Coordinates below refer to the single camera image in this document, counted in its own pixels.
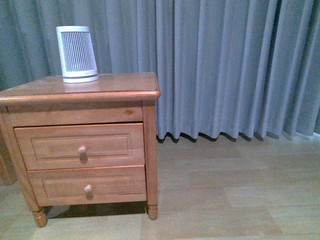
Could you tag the grey pleated curtain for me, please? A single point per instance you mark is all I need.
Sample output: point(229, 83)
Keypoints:
point(247, 67)

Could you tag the drawer wooden knob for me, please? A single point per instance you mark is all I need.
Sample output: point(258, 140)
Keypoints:
point(82, 150)
point(88, 189)

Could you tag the wooden nightstand cabinet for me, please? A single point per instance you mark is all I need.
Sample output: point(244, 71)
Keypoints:
point(121, 98)

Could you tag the upper drawer wooden knob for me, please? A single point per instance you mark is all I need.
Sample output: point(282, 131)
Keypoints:
point(82, 150)

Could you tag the lower drawer wooden knob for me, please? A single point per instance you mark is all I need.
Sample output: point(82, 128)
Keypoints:
point(88, 189)

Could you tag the white cylindrical air purifier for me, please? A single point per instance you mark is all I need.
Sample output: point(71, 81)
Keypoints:
point(77, 58)

